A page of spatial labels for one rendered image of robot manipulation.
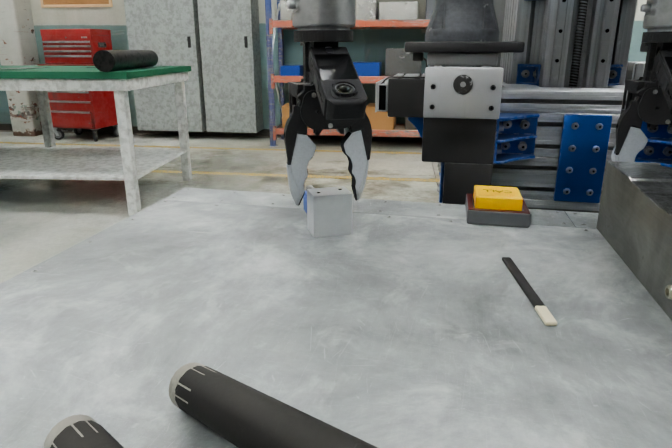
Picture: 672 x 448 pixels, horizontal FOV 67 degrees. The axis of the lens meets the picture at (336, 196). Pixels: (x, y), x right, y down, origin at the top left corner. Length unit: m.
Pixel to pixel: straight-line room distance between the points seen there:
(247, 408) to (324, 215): 0.37
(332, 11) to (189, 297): 0.34
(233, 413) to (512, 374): 0.21
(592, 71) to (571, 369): 0.90
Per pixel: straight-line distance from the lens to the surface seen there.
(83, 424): 0.33
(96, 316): 0.50
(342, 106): 0.52
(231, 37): 5.91
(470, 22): 1.08
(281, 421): 0.27
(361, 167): 0.64
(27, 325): 0.51
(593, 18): 1.25
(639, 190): 0.61
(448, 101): 0.95
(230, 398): 0.30
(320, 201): 0.61
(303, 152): 0.62
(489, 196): 0.70
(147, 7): 6.29
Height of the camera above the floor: 1.02
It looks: 16 degrees down
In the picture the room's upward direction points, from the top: straight up
